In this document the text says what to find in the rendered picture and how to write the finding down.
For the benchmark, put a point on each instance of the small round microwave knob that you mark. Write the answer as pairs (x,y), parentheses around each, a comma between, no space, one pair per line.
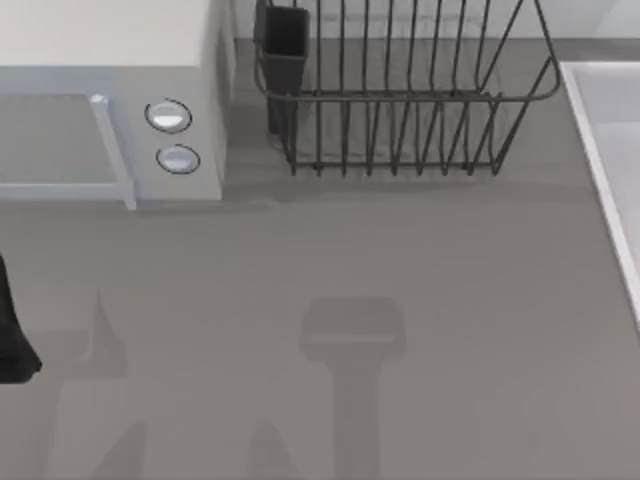
(177,159)

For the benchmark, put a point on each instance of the black cutlery holder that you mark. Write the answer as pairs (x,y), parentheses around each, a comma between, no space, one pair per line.
(282,65)

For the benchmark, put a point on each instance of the large round microwave knob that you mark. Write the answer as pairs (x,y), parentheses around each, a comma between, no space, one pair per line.
(168,116)

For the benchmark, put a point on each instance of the microwave oven door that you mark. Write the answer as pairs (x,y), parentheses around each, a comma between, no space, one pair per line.
(50,140)

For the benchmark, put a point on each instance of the pale microwave oven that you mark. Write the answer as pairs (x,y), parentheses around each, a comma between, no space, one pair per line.
(100,35)

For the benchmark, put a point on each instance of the white sink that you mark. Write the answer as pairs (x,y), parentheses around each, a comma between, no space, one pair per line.
(607,150)

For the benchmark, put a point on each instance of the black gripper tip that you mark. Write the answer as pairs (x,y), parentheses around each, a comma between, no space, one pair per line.
(12,340)

